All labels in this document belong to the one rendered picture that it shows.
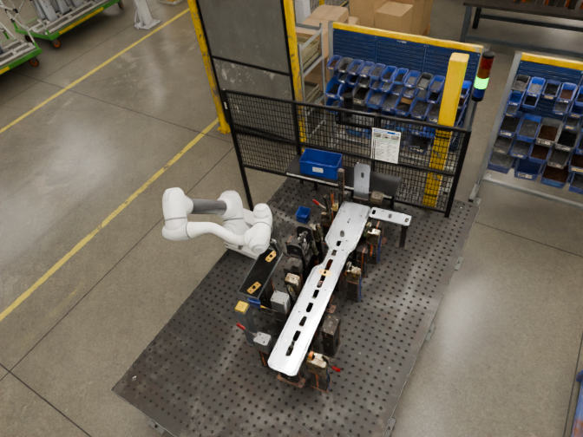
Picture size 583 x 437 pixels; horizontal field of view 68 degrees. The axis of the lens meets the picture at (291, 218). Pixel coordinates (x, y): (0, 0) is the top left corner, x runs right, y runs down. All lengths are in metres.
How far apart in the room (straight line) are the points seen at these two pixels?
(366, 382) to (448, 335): 1.21
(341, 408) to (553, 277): 2.42
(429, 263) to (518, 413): 1.23
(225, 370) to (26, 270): 2.84
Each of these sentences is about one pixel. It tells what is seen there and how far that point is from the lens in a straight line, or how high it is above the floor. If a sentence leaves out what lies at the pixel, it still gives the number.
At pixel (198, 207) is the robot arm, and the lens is 2.85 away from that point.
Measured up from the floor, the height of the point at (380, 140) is 1.34.
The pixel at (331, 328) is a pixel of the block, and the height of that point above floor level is 1.03.
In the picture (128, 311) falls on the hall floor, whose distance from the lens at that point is 4.32.
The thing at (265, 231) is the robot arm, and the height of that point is 1.58.
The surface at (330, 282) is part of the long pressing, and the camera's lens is 2.83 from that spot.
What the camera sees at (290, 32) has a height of 1.52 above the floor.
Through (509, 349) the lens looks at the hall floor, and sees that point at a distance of 3.94.
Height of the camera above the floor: 3.37
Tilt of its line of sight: 48 degrees down
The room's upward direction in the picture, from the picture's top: 8 degrees counter-clockwise
